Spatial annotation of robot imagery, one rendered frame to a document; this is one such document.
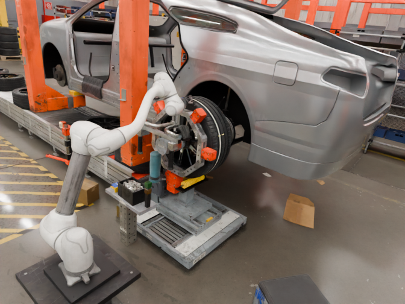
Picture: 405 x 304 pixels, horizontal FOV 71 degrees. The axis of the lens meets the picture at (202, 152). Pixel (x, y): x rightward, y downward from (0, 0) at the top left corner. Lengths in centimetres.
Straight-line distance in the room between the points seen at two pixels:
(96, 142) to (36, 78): 261
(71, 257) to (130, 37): 153
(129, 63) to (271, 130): 119
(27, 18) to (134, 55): 194
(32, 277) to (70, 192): 53
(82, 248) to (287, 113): 155
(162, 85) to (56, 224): 102
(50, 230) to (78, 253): 24
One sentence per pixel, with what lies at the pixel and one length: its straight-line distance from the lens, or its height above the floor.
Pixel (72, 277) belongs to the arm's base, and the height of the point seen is 35.
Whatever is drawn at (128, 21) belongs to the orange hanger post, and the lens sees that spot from 233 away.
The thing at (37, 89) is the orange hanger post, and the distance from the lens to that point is 412.
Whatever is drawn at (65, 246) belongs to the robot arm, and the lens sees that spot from 174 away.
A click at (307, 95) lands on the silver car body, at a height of 136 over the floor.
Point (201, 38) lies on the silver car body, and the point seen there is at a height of 162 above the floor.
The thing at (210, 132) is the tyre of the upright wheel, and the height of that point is 100.
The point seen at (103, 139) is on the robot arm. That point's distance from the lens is 157.
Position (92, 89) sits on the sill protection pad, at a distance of 388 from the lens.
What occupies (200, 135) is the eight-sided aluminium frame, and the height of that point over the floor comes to 98.
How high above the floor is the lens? 168
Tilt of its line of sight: 23 degrees down
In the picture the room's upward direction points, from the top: 6 degrees clockwise
